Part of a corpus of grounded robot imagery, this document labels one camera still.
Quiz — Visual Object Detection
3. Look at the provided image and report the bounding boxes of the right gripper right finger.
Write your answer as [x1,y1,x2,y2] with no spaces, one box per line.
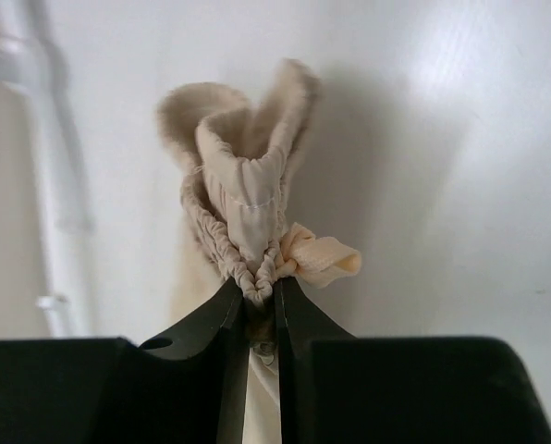
[274,277,551,443]

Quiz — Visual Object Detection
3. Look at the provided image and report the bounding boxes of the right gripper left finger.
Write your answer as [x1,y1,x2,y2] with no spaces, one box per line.
[0,281,249,443]

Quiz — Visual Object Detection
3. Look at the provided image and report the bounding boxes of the beige trousers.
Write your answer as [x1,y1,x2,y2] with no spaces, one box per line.
[156,59,361,443]

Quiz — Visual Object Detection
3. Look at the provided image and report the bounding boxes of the white clothes rack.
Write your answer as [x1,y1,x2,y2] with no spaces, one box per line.
[0,1,95,338]

